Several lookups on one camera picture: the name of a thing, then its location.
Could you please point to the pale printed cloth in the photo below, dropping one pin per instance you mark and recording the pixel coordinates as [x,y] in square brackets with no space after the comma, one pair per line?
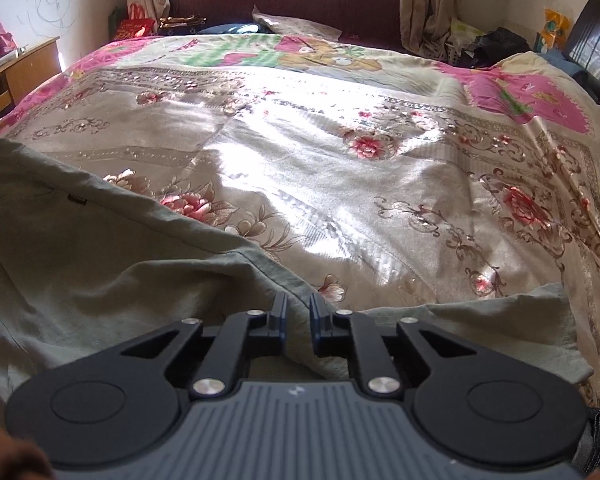
[462,35]

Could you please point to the wooden cabinet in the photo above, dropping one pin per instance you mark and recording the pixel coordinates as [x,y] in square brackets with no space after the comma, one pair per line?
[30,72]

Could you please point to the floral satin blanket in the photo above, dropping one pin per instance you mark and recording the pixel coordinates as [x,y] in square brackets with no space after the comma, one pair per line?
[330,160]

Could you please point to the gold-coloured tray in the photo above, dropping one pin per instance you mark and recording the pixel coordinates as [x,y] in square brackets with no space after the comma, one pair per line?
[180,22]

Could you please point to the plain beige curtain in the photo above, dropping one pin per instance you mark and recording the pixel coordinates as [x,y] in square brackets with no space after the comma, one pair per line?
[425,0]

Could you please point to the red patterned bag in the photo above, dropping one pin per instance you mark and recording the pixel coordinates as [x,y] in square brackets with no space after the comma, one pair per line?
[135,25]

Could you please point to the dark wooden headboard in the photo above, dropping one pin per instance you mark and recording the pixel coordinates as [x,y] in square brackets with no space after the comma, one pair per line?
[597,35]

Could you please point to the orange snack packet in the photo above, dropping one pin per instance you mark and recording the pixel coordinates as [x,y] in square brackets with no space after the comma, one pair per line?
[554,27]

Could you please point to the pink cloth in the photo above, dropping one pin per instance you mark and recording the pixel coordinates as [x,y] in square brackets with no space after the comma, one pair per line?
[0,35]

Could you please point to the black bag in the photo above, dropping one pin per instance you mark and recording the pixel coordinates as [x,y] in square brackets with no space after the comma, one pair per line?
[502,42]

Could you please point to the blue cloth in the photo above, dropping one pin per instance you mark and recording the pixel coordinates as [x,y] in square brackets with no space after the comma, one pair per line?
[552,59]

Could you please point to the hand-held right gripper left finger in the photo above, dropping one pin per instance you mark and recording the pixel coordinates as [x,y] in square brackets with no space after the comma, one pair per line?
[280,312]

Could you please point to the printed pillow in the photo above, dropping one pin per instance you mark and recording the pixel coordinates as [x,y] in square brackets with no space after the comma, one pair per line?
[295,22]

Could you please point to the grey-green pants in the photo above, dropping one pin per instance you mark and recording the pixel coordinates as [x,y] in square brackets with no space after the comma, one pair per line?
[105,270]

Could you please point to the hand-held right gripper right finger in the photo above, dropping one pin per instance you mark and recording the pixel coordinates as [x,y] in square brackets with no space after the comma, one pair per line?
[314,312]

